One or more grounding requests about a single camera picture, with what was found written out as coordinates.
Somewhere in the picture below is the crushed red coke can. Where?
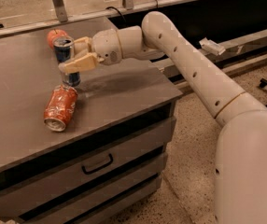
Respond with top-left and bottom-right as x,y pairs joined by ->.
44,85 -> 77,132

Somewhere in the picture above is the grey drawer cabinet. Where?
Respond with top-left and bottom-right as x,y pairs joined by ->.
0,100 -> 177,224

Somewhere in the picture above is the white packet on ledge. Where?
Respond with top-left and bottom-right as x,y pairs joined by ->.
199,38 -> 225,56

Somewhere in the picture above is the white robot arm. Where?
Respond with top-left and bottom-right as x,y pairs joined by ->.
59,11 -> 267,224

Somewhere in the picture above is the metal railing post left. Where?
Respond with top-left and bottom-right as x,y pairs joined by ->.
52,0 -> 68,22

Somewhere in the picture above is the red apple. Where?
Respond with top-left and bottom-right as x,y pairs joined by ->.
47,29 -> 67,49

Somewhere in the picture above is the black cable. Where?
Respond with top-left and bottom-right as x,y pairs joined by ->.
105,6 -> 127,22

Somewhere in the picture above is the blue silver redbull can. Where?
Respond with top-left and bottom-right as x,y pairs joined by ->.
52,35 -> 80,87

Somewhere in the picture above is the black drawer handle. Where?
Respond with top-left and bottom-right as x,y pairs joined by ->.
81,153 -> 114,175

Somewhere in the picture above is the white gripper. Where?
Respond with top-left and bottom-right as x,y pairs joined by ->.
58,29 -> 122,74

